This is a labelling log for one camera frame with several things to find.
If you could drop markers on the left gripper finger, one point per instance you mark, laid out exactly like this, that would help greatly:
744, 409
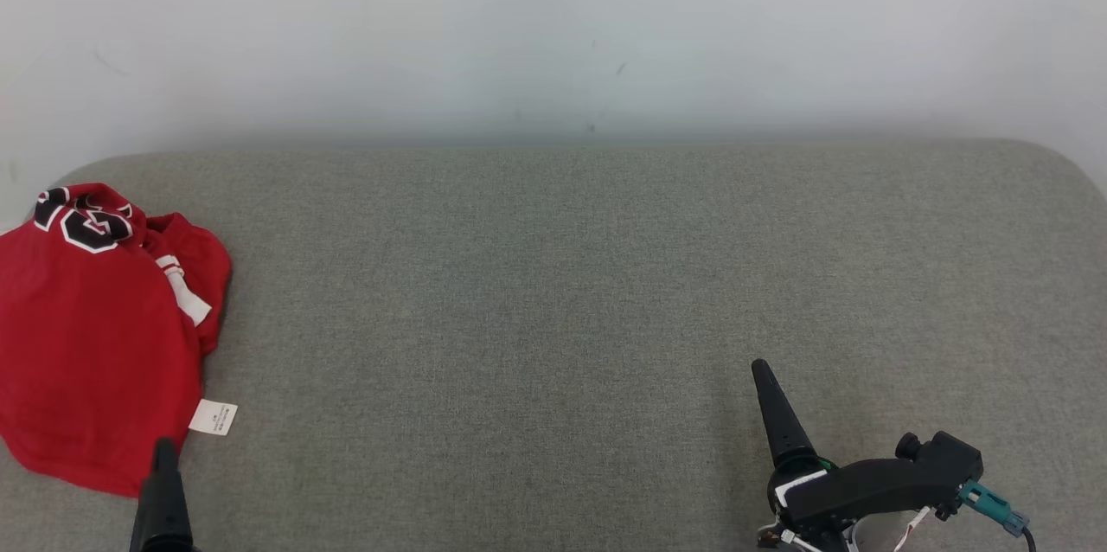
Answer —
163, 509

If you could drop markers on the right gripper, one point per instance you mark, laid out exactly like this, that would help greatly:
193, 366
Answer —
852, 491

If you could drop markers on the red basketball jersey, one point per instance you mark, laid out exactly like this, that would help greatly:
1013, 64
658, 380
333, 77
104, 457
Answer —
78, 344

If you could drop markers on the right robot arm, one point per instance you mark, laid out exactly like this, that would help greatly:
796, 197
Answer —
878, 539

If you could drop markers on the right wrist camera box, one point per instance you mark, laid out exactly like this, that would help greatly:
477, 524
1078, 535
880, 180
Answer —
947, 458

